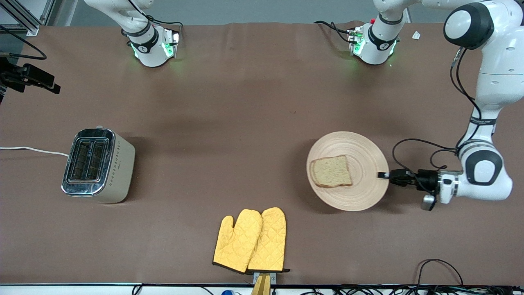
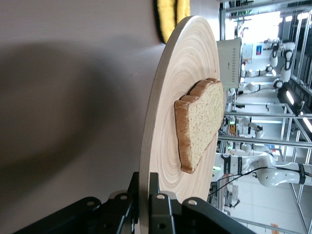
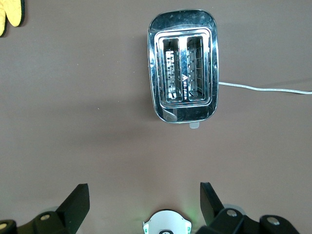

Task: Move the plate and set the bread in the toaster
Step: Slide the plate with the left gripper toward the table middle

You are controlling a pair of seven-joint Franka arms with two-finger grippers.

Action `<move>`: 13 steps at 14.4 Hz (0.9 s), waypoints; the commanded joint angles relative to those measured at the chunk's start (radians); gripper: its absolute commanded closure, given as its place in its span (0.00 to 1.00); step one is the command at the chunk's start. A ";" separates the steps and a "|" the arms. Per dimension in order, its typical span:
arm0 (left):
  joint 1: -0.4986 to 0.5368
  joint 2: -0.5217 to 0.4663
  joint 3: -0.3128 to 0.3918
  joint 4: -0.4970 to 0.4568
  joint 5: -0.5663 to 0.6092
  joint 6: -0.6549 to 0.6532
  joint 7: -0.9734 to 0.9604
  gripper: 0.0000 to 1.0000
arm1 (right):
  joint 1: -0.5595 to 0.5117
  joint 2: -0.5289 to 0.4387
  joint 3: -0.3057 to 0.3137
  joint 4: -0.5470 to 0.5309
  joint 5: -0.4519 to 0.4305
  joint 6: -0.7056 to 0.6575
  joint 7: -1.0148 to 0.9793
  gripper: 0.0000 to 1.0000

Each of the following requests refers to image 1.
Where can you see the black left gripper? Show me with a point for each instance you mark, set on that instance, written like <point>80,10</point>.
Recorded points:
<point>427,179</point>

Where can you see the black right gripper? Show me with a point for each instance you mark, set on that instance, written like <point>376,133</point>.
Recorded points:
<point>20,76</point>

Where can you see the round light wooden plate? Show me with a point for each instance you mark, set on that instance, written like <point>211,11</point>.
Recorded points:
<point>360,192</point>

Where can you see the slice of brown-crusted bread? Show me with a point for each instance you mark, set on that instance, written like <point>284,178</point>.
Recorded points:
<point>331,172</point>

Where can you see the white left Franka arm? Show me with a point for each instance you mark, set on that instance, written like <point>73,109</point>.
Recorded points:
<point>499,61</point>

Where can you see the beige and chrome toaster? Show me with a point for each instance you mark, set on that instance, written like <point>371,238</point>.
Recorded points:
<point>120,172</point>

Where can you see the small white paper scrap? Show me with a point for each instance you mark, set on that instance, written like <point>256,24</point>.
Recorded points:
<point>416,35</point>

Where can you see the yellow quilted oven mitt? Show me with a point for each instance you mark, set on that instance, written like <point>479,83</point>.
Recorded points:
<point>270,237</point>
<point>239,241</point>

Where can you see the aluminium profile frame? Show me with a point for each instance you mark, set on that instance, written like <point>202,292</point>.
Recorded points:
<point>32,28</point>

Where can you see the small grey metal bracket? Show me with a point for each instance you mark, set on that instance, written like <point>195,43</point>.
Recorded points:
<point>273,278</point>

